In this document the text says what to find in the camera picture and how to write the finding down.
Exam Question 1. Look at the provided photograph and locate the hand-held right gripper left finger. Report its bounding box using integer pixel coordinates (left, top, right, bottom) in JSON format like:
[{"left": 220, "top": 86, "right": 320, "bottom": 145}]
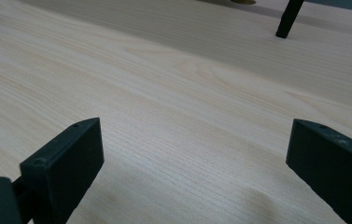
[{"left": 20, "top": 117, "right": 106, "bottom": 224}]

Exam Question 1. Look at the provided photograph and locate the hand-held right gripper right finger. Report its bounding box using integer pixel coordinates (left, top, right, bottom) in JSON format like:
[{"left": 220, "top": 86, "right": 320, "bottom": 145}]
[{"left": 286, "top": 118, "right": 352, "bottom": 224}]

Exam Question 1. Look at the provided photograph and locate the black metal stand leg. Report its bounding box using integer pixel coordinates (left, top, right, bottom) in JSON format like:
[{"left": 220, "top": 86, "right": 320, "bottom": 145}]
[{"left": 275, "top": 0, "right": 305, "bottom": 40}]

